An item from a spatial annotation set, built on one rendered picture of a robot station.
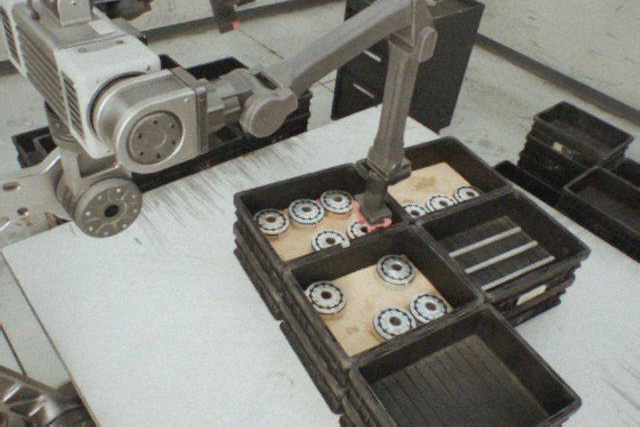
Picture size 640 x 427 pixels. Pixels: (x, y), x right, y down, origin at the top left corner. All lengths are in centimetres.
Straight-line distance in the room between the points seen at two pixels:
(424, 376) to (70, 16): 102
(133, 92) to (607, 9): 402
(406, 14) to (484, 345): 81
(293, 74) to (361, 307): 68
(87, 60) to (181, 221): 99
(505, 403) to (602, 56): 356
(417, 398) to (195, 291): 67
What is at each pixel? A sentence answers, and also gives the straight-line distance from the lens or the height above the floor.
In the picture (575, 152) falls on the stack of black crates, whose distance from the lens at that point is 293.
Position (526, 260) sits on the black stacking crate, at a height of 83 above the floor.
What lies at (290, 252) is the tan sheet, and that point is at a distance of 156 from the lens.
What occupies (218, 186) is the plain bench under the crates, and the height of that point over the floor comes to 70.
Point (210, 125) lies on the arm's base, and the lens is 91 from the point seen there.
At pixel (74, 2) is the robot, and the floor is 156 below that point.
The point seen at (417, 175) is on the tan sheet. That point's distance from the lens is 191.
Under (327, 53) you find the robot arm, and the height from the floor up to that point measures 150.
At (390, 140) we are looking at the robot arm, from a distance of 135.
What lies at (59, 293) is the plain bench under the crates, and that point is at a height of 70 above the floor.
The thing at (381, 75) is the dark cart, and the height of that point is 56.
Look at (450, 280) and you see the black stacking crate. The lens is 149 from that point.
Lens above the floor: 194
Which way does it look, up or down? 39 degrees down
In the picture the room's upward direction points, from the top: 8 degrees clockwise
